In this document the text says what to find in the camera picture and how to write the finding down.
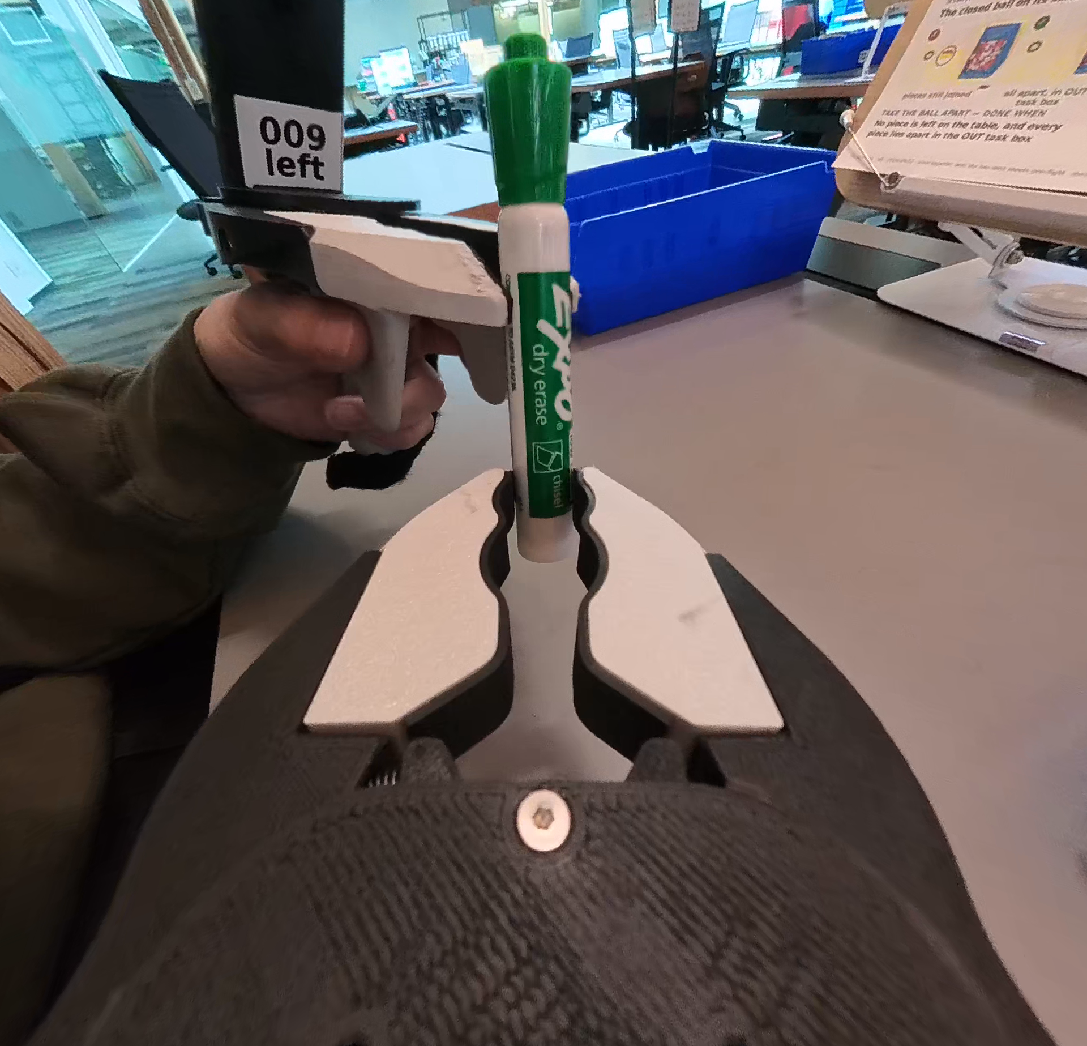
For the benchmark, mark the white round pad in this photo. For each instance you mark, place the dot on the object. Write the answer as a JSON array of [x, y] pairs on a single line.
[[1053, 303]]

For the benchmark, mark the person's torso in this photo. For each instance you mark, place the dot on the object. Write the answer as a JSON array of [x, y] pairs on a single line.
[[42, 808]]

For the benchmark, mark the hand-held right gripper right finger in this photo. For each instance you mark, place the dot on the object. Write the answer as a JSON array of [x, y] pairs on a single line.
[[671, 621]]

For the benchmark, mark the row of office desks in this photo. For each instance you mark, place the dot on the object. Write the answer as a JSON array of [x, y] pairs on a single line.
[[662, 86]]

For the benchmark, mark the blue plastic bin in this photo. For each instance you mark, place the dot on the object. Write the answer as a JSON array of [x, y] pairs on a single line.
[[696, 247], [841, 52]]

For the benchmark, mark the person's left hand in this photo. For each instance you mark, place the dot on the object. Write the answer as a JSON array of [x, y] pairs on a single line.
[[280, 358]]

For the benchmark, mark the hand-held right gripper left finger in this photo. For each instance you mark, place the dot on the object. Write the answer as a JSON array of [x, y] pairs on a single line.
[[416, 621]]

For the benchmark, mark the white tablet stand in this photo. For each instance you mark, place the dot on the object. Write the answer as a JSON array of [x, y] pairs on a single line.
[[934, 298]]

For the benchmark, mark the person's left forearm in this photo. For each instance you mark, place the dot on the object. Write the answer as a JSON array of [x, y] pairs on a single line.
[[127, 511]]

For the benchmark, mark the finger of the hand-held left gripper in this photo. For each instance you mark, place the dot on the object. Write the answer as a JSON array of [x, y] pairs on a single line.
[[492, 358], [399, 264]]

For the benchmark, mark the white office desk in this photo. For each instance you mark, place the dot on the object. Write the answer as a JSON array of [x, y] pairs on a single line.
[[425, 175]]

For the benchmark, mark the black office chair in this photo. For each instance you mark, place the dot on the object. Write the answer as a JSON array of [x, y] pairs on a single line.
[[170, 128]]

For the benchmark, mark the green dry erase marker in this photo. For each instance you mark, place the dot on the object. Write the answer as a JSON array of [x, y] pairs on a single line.
[[539, 366]]

